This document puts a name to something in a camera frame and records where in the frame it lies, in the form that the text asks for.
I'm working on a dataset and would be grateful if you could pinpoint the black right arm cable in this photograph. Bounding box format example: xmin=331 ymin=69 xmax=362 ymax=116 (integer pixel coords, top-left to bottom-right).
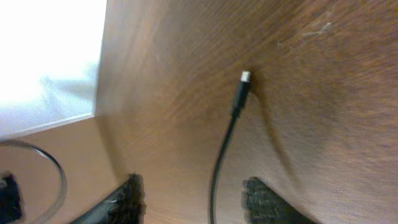
xmin=0 ymin=139 xmax=68 ymax=224

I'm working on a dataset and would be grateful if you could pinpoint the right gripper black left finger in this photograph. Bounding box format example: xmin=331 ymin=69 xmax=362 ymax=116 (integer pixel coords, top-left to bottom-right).
xmin=70 ymin=173 xmax=146 ymax=224

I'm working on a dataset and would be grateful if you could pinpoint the black charger cable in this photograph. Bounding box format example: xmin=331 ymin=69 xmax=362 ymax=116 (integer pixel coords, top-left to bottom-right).
xmin=208 ymin=70 xmax=252 ymax=224

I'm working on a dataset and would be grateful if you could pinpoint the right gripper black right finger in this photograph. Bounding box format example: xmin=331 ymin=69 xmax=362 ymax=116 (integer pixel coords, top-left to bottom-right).
xmin=242 ymin=177 xmax=314 ymax=224

